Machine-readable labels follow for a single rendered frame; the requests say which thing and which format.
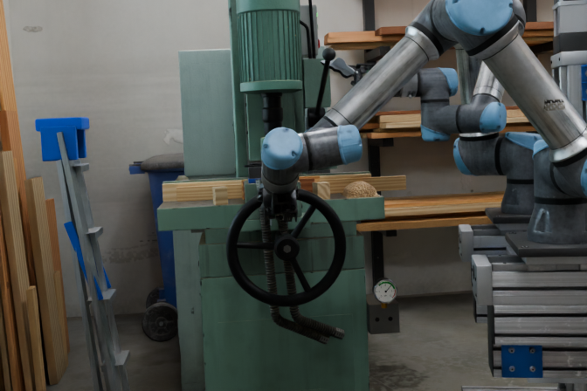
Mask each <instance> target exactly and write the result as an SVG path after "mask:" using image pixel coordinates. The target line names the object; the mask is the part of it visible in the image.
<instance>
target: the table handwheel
mask: <svg viewBox="0 0 587 391"><path fill-rule="evenodd" d="M298 194H299V197H298V198H297V199H296V200H299V201H303V202H306V203H308V204H310V206H309V208H308V209H307V211H306V213H305V215H304V216H303V217H302V218H301V220H300V222H299V223H298V224H297V226H296V227H295V229H294V230H293V232H292V233H291V235H290V234H282V235H280V232H279V231H277V232H276V233H275V241H274V243H253V242H240V241H239V240H238V237H239V233H240V231H241V229H242V227H243V225H244V223H245V221H246V219H247V218H248V217H249V216H250V214H251V213H252V212H253V211H255V210H256V209H257V208H259V207H260V206H261V204H262V202H259V201H258V195H256V196H254V197H253V198H252V199H250V200H249V201H248V202H246V203H245V204H244V205H243V206H242V207H241V209H240V210H239V211H238V213H237V214H236V215H235V216H234V218H233V220H232V222H231V225H230V228H229V230H228V234H227V238H226V257H227V262H228V265H229V268H230V270H231V274H232V276H233V277H234V278H235V280H236V281H237V283H238V284H239V285H240V287H241V288H242V289H243V290H244V291H245V292H246V293H248V294H249V295H250V296H252V297H253V298H255V299H257V300H258V301H260V302H263V303H265V304H268V305H274V306H282V307H289V306H297V305H303V304H306V303H308V302H310V301H312V300H314V299H316V298H318V297H320V296H321V295H322V294H323V293H324V292H326V291H327V290H328V289H329V288H330V287H331V285H332V284H333V283H334V282H335V281H336V279H337V278H338V276H339V274H340V272H341V270H342V267H343V264H344V260H345V256H346V237H345V232H344V229H343V226H342V223H341V220H340V218H339V217H338V215H337V214H336V213H335V211H334V210H333V209H332V207H331V206H330V205H329V204H328V203H327V202H326V201H324V200H323V199H322V198H320V197H319V196H318V195H316V194H314V193H312V192H309V191H307V190H305V189H299V190H298ZM316 209H318V210H319V211H320V212H321V213H322V214H323V215H324V216H325V218H326V219H327V221H328V223H329V225H330V227H331V229H332V231H333V234H334V239H335V254H334V258H333V261H332V264H331V265H330V268H329V269H328V272H327V273H326V275H325V276H324V277H323V279H322V280H321V281H320V282H319V283H318V284H316V285H315V286H313V287H312V288H311V287H310V285H309V284H308V282H307V280H306V278H305V276H304V274H303V272H302V270H301V268H300V265H299V263H298V261H297V259H296V257H297V256H298V254H299V251H300V246H299V243H298V241H297V240H296V238H297V237H298V235H299V234H300V232H301V231H302V229H303V228H304V226H305V225H306V223H307V221H308V220H309V218H310V217H311V215H313V213H314V211H315V210H316ZM238 248H240V249H260V250H274V251H275V254H276V256H277V257H278V258H279V259H281V260H283V261H289V262H290V264H291V265H292V266H293V269H294V271H295V273H296V275H297V277H298V279H299V280H300V283H301V285H302V287H303V289H304V292H301V293H297V294H293V295H279V294H273V293H270V292H267V291H264V290H263V289H261V288H259V287H258V286H256V285H255V284H254V283H253V282H252V281H251V280H250V279H249V278H248V277H247V276H246V274H245V272H244V271H243V269H242V266H241V264H240V262H239V259H238Z"/></svg>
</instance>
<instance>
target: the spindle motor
mask: <svg viewBox="0 0 587 391"><path fill-rule="evenodd" d="M236 7H237V24H238V59H239V77H240V92H241V93H246V94H261V93H296V92H298V91H300V90H302V72H301V52H300V14H299V13H300V8H299V0H236Z"/></svg>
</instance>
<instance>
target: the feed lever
mask: <svg viewBox="0 0 587 391"><path fill-rule="evenodd" d="M335 55H336V54H335V50H334V49H333V48H330V47H328V48H326V49H324V51H323V52H322V56H323V58H324V59H325V64H324V68H323V73H322V77H321V85H320V91H319V95H318V100H317V104H316V107H310V108H308V110H307V124H308V126H309V127H313V126H314V125H315V124H316V123H317V122H318V121H319V120H320V119H321V118H322V117H323V116H324V115H325V108H323V107H321V103H322V98H323V94H324V90H325V85H326V81H327V76H328V69H329V65H330V61H332V60H333V59H335Z"/></svg>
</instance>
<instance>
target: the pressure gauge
mask: <svg viewBox="0 0 587 391"><path fill-rule="evenodd" d="M389 287H390V288H389ZM388 288H389V290H388ZM387 290H388V291H387ZM385 291H387V292H385ZM372 292H373V294H374V296H375V298H376V299H377V300H378V301H379V302H381V307H382V308H387V303H390V302H392V301H393V300H394V299H395V298H396V296H397V286H396V284H395V283H394V282H392V281H391V280H390V279H388V278H379V279H378V280H377V281H376V282H375V283H374V284H373V287H372Z"/></svg>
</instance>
